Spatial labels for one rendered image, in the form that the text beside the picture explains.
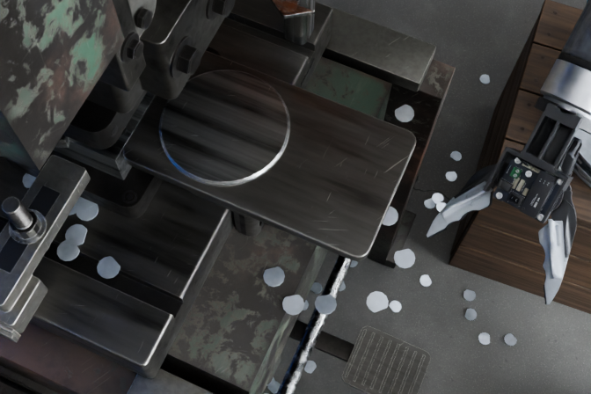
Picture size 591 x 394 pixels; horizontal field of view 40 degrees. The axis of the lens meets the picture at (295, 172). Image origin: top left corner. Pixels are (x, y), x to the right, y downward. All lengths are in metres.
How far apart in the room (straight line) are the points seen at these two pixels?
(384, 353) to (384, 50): 0.55
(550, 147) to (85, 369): 0.53
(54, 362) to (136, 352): 0.13
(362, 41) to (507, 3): 0.93
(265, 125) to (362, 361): 0.64
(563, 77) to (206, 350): 0.46
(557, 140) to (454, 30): 0.96
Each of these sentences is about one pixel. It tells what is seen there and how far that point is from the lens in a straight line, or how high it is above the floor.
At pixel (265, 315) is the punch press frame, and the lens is 0.85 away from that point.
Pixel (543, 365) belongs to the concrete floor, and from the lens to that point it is 1.57.
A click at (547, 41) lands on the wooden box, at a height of 0.35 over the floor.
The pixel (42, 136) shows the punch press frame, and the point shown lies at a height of 1.08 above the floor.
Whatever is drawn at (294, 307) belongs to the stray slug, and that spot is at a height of 0.65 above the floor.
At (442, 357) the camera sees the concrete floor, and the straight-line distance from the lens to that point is 1.53.
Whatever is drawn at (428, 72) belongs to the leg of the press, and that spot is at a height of 0.62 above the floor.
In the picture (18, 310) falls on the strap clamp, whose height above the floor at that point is 0.73.
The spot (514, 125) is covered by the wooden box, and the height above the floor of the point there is 0.35.
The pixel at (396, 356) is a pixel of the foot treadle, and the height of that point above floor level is 0.16.
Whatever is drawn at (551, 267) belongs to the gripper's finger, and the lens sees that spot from 0.89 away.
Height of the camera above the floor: 1.47
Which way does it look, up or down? 65 degrees down
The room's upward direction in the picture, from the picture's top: 2 degrees clockwise
